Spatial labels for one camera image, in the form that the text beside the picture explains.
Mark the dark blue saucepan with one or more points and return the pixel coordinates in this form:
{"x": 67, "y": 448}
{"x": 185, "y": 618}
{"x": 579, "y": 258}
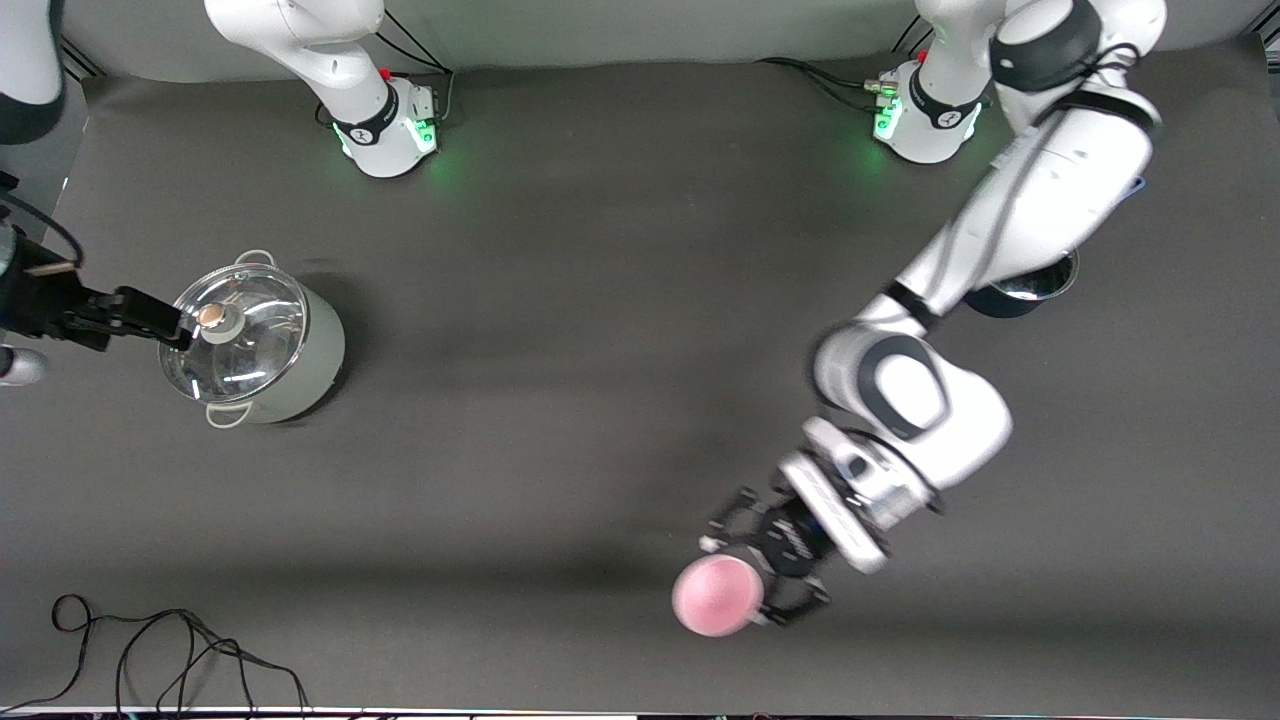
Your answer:
{"x": 1000, "y": 305}

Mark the pale green cooking pot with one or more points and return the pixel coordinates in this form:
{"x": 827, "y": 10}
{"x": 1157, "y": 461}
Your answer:
{"x": 320, "y": 360}

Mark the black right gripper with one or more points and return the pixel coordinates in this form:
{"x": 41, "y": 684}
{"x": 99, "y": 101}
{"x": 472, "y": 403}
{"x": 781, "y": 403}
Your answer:
{"x": 35, "y": 303}

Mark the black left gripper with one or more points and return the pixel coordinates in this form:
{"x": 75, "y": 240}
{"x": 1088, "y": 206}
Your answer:
{"x": 787, "y": 541}

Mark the glass lid with blue knob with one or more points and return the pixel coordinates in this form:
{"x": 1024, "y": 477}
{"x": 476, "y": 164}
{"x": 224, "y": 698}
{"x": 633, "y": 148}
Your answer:
{"x": 1050, "y": 285}

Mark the pink plastic cup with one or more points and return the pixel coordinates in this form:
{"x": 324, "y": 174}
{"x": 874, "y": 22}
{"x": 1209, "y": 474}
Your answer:
{"x": 715, "y": 598}

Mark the dark grey table mat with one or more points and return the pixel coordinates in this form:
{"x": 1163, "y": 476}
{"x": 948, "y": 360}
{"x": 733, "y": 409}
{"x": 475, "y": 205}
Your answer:
{"x": 560, "y": 640}

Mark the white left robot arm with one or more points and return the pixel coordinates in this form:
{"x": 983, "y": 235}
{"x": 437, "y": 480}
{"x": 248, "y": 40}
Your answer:
{"x": 1040, "y": 200}

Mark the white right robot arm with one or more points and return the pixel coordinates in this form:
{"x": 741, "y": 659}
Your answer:
{"x": 385, "y": 140}

